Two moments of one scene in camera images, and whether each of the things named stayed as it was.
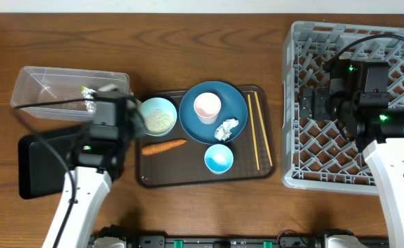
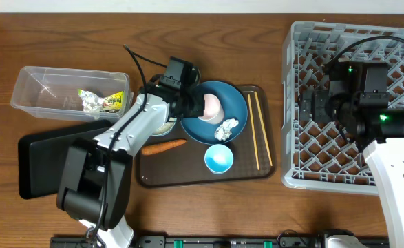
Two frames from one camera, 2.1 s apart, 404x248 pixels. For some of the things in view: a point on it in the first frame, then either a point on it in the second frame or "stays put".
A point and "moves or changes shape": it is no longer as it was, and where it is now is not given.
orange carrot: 149,149 stays put
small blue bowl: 218,158 stays put
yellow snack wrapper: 87,92 moves or changes shape
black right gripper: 320,95 stays put
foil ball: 224,131 stays put
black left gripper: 133,114 -> 200,107
